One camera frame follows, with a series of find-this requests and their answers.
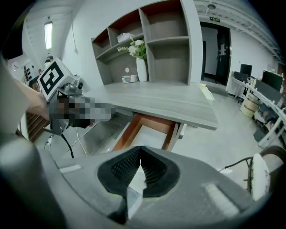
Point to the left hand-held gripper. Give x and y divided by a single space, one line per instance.
58 82

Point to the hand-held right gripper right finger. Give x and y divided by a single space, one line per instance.
196 196

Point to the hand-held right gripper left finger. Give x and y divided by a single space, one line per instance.
89 190

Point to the white paper sheet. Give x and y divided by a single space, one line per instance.
134 201

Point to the grey wooden drawer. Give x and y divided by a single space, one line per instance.
145 120

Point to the person's left forearm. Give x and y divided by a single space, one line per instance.
29 98

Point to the brown wooden cabinet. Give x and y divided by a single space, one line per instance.
36 126

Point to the patterned tissue box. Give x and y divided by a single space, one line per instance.
129 79

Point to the white tissue pack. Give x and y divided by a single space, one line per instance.
125 36

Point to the white flower bouquet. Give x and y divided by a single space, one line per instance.
135 48

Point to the white vase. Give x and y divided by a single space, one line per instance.
141 69

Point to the grey wooden desk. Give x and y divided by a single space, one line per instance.
156 98

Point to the beige storage crate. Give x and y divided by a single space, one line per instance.
246 110
253 100

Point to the pale yellow box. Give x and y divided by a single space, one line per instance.
206 91

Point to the grey wooden shelf unit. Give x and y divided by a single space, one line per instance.
169 60

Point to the long white office desk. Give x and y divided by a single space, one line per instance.
268 105

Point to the black monitor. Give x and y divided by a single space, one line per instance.
245 69
272 80

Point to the black door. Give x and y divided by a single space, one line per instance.
221 51

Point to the green exit sign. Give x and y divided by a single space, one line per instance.
215 19

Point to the bright wall window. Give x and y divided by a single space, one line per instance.
48 34

